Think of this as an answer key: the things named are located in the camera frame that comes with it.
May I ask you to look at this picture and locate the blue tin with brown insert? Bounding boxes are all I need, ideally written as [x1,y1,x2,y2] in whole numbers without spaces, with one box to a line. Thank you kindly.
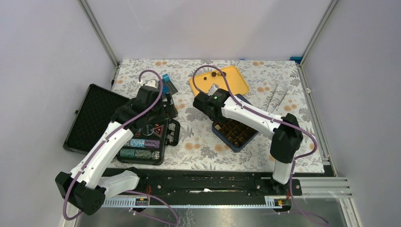
[212,119,259,153]

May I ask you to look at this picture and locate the clear plastic tongs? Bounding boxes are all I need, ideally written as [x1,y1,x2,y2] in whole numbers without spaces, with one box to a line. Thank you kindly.
[266,84,289,113]

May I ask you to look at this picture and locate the blue tin lid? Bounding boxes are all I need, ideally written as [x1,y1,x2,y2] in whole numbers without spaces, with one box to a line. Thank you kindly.
[233,94,252,106]

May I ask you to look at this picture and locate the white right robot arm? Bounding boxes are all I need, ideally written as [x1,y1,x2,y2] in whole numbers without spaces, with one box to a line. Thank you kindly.
[193,88,303,195]

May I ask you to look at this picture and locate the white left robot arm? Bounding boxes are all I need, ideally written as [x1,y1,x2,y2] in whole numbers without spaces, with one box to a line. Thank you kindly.
[55,85,170,220]

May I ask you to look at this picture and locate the grey building block plate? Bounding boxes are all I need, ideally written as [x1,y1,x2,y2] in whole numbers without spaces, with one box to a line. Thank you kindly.
[163,80,178,95]

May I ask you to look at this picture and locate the blue building brick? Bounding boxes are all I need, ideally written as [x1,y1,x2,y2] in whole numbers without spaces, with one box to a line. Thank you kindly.
[162,73,170,83]

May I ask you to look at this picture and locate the pile of dark chocolates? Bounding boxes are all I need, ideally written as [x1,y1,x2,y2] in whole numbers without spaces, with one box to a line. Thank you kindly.
[211,71,227,77]

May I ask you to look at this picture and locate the yellow plastic tray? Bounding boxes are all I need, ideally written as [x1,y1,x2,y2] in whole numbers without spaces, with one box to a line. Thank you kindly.
[189,65,249,107]

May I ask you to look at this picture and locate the black poker chip case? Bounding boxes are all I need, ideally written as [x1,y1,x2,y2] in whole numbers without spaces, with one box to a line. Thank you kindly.
[63,84,181,166]

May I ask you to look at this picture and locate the floral table cloth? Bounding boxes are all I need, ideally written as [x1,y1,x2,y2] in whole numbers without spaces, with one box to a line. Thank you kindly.
[113,59,314,172]

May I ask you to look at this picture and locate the blue clamp at corner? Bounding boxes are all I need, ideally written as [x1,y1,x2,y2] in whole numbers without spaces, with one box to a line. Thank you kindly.
[289,56,303,64]

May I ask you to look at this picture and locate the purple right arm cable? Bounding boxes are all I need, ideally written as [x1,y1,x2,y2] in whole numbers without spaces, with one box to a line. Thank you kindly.
[192,65,330,227]

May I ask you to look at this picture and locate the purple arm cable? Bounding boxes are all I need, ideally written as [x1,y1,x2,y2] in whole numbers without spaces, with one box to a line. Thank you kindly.
[192,65,330,227]
[62,69,180,226]

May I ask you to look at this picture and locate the grey cable duct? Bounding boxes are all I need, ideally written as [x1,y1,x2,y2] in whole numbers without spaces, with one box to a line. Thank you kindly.
[102,196,282,209]

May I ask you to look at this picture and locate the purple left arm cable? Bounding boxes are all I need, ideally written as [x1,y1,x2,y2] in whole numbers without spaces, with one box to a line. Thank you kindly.
[62,69,180,226]

